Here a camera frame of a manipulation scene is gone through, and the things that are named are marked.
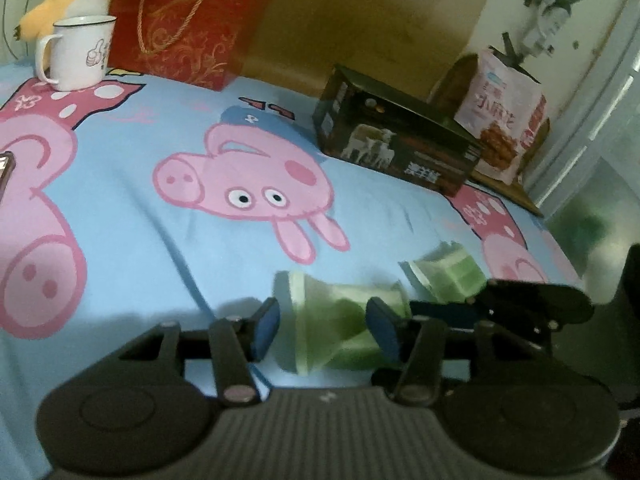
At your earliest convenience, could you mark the white enamel mug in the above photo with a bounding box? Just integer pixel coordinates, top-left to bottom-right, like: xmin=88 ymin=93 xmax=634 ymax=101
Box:
xmin=35 ymin=14 xmax=118 ymax=92

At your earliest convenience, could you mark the brown flat phone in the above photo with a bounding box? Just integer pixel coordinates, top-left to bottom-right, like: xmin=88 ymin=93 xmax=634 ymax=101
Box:
xmin=0 ymin=152 xmax=16 ymax=201

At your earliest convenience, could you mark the red gift bag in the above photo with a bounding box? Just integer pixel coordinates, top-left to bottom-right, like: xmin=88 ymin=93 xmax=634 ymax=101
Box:
xmin=107 ymin=0 xmax=283 ymax=92

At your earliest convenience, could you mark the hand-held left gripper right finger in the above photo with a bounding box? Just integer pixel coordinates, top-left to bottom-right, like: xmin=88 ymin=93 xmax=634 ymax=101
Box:
xmin=365 ymin=297 xmax=556 ymax=407

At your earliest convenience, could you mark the black and white wall decal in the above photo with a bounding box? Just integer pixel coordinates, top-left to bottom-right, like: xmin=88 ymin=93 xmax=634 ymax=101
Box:
xmin=492 ymin=0 xmax=591 ymax=83

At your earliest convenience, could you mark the cartoon pig bed sheet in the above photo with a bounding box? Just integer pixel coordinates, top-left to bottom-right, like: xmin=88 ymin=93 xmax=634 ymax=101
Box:
xmin=0 ymin=57 xmax=586 ymax=461

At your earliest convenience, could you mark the black carton box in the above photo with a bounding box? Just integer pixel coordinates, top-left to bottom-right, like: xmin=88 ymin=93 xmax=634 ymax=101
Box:
xmin=312 ymin=64 xmax=483 ymax=198

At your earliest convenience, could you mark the brown wooden headboard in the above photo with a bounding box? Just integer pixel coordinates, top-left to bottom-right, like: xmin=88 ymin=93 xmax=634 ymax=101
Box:
xmin=240 ymin=0 xmax=506 ymax=106

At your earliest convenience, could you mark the large pink snack bag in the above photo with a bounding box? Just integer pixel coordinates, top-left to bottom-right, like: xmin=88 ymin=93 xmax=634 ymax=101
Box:
xmin=454 ymin=46 xmax=549 ymax=186

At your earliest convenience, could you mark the white curtain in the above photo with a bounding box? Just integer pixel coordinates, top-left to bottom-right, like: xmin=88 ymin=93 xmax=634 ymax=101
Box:
xmin=520 ymin=0 xmax=640 ymax=306

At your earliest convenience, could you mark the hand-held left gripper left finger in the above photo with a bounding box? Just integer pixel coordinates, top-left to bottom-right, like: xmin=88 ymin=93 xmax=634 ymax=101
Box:
xmin=117 ymin=297 xmax=282 ymax=407

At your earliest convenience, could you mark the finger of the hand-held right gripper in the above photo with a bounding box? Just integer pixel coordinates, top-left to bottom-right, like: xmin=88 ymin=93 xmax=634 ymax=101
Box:
xmin=409 ymin=300 xmax=483 ymax=332

